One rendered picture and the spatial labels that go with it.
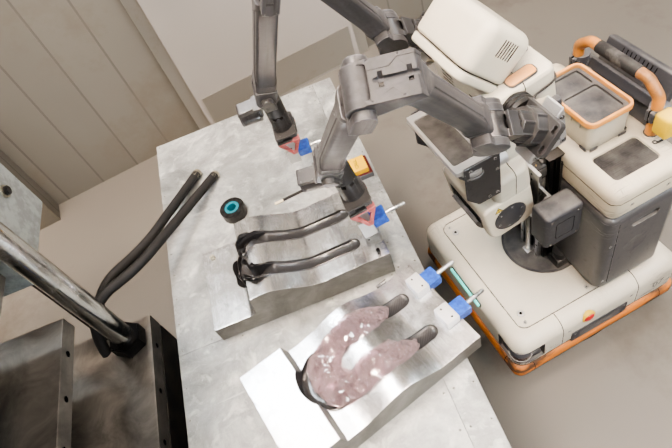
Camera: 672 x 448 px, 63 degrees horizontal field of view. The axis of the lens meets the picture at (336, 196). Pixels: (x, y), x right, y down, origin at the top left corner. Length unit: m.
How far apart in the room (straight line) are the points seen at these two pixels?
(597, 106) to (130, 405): 1.49
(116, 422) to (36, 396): 0.26
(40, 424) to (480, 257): 1.47
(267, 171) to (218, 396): 0.74
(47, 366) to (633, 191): 1.52
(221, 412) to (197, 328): 0.26
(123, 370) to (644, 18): 3.05
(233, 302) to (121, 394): 0.39
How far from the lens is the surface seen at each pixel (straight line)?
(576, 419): 2.19
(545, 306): 2.02
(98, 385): 1.73
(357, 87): 0.85
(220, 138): 2.06
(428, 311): 1.38
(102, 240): 3.24
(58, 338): 1.52
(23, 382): 1.53
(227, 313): 1.53
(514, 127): 1.17
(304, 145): 1.69
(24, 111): 3.25
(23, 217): 1.70
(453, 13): 1.26
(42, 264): 1.41
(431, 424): 1.34
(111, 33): 3.06
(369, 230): 1.41
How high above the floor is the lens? 2.09
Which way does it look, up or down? 49 degrees down
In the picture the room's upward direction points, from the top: 22 degrees counter-clockwise
